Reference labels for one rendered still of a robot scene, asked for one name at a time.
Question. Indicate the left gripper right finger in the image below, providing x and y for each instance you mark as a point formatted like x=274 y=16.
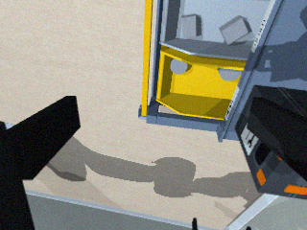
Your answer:
x=282 y=131

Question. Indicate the grey metal shelf rack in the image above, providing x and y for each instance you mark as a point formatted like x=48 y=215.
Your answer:
x=278 y=58

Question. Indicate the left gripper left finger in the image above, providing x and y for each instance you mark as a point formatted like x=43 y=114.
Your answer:
x=33 y=143

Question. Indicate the yellow bar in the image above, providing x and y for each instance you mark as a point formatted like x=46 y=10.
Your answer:
x=146 y=54

